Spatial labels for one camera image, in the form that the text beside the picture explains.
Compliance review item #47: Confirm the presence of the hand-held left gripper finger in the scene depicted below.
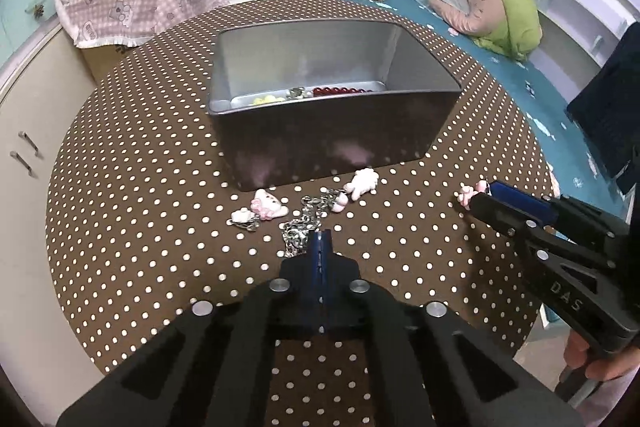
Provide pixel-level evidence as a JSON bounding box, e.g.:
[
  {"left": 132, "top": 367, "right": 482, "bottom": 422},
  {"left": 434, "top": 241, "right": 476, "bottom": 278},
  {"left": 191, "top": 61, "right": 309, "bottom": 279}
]
[
  {"left": 55, "top": 229, "right": 323, "bottom": 427},
  {"left": 322, "top": 229, "right": 586, "bottom": 427}
]

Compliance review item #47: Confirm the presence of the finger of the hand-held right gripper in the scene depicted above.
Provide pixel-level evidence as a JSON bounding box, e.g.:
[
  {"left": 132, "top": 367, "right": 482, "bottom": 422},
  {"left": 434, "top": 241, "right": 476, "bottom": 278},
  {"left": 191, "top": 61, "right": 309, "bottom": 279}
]
[
  {"left": 487, "top": 181, "right": 618, "bottom": 240},
  {"left": 467, "top": 193, "right": 556, "bottom": 258}
]

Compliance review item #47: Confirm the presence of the silver chain with pink charm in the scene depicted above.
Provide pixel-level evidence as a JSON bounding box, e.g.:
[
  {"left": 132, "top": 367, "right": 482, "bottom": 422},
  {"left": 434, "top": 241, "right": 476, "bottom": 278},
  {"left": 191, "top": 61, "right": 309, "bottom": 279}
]
[{"left": 277, "top": 189, "right": 351, "bottom": 260}]

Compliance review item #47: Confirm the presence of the small pink charm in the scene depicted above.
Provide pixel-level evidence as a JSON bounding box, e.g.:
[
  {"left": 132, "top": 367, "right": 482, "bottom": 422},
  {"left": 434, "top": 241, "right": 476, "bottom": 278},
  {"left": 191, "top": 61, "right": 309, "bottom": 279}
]
[{"left": 456, "top": 179, "right": 488, "bottom": 208}]

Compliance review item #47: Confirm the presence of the grey metal box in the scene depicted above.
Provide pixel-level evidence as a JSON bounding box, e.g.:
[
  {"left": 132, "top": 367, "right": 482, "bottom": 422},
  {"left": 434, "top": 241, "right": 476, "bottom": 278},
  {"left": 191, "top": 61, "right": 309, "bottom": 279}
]
[{"left": 207, "top": 19, "right": 462, "bottom": 192}]

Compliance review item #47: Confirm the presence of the red bead bracelet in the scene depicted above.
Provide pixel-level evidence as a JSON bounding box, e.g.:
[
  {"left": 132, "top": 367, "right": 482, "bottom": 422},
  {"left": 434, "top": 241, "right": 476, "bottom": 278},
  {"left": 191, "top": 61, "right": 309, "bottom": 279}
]
[{"left": 312, "top": 84, "right": 373, "bottom": 98}]

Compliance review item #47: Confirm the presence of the person's right hand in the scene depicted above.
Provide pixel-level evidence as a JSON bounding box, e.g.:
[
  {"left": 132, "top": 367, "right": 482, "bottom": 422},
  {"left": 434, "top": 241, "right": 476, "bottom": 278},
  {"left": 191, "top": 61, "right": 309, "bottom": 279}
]
[{"left": 560, "top": 332, "right": 640, "bottom": 382}]

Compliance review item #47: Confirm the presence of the pink cat charm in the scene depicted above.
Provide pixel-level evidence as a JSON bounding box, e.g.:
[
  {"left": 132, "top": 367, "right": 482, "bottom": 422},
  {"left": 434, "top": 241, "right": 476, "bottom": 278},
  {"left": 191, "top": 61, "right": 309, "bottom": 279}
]
[{"left": 250, "top": 188, "right": 288, "bottom": 221}]

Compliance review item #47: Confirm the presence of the small white clip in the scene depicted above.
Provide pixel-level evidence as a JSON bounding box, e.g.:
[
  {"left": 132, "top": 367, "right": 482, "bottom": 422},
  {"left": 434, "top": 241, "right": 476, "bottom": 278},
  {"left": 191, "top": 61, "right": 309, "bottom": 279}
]
[{"left": 231, "top": 208, "right": 261, "bottom": 233}]

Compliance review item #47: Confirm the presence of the person's pink pants leg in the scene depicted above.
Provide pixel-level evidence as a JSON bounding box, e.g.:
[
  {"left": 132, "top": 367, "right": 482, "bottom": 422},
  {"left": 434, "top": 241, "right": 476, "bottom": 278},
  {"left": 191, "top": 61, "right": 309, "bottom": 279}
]
[{"left": 565, "top": 377, "right": 640, "bottom": 427}]

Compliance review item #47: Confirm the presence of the dark hanging garment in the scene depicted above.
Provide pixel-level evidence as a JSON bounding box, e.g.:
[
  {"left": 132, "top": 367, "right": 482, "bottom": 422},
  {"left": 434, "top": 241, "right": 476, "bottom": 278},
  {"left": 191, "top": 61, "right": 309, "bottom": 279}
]
[{"left": 565, "top": 22, "right": 640, "bottom": 195}]

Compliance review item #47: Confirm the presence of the blue patterned bed sheet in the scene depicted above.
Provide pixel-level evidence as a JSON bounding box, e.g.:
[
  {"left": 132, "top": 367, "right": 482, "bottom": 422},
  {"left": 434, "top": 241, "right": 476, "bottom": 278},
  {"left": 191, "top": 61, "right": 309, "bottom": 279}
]
[{"left": 330, "top": 0, "right": 631, "bottom": 258}]

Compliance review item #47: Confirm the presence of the round table brown dotted cloth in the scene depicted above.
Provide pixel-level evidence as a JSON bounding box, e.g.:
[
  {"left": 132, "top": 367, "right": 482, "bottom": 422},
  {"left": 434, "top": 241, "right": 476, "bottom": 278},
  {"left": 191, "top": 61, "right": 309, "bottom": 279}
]
[{"left": 45, "top": 0, "right": 558, "bottom": 427}]

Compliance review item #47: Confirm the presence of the cardboard box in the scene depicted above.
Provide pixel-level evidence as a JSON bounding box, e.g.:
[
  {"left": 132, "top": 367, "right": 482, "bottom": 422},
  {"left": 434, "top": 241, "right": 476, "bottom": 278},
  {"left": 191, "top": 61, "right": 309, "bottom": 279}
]
[{"left": 80, "top": 39, "right": 136, "bottom": 85}]

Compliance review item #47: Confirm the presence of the cream cabinet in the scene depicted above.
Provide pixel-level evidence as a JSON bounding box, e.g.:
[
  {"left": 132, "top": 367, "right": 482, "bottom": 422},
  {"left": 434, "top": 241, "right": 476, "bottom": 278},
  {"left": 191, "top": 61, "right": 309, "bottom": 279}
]
[{"left": 0, "top": 22, "right": 101, "bottom": 388}]

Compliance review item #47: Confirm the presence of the teal drawer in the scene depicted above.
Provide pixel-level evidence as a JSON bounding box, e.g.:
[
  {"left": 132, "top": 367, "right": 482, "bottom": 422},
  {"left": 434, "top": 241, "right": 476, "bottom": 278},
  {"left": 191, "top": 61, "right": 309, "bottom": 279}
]
[{"left": 0, "top": 0, "right": 63, "bottom": 68}]

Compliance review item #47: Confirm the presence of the white bear keychain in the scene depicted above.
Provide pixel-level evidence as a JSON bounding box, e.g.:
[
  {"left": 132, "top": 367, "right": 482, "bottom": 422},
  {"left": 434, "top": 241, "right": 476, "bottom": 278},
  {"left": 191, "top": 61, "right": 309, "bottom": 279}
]
[{"left": 345, "top": 168, "right": 379, "bottom": 200}]

